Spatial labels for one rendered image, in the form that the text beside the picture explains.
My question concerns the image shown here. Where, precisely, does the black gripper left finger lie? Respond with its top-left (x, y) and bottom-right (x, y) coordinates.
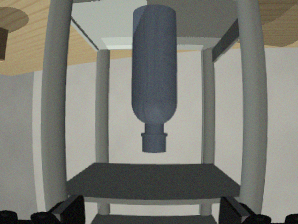
top-left (0, 195), bottom-right (86, 224)

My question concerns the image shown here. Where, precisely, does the blue-grey cylinder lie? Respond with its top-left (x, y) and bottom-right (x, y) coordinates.
top-left (131, 4), bottom-right (177, 153)

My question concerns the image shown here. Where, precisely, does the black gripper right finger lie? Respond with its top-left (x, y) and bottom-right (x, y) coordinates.
top-left (218, 196), bottom-right (298, 224)

